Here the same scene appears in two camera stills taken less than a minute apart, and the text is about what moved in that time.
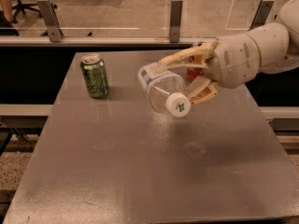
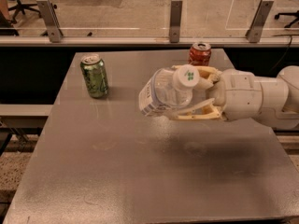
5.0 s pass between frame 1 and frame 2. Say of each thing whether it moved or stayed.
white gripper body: moved
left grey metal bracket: stayed
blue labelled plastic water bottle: moved
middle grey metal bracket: stayed
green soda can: stayed
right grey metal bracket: stayed
